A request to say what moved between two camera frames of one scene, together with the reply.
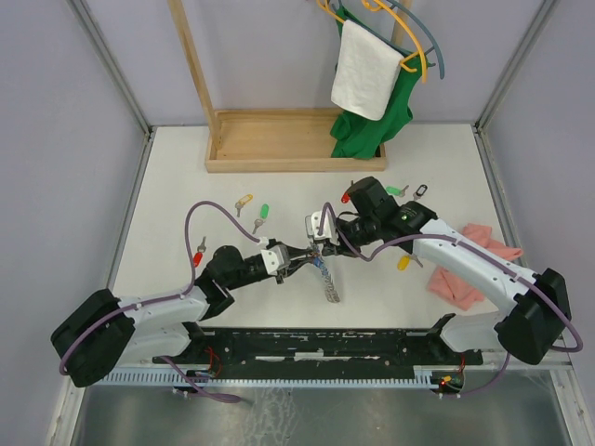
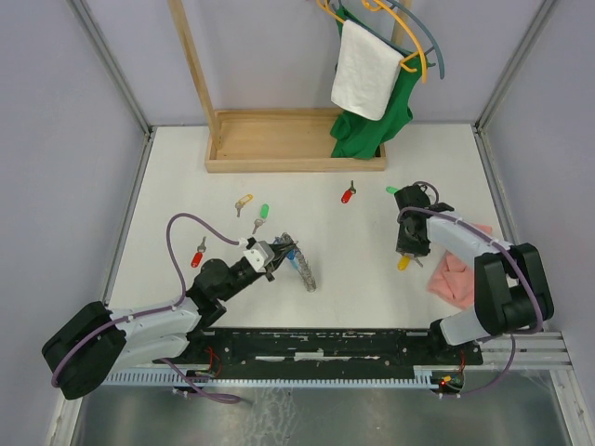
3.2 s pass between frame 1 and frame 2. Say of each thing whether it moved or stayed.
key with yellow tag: stayed
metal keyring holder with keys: moved
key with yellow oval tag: stayed
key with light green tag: stayed
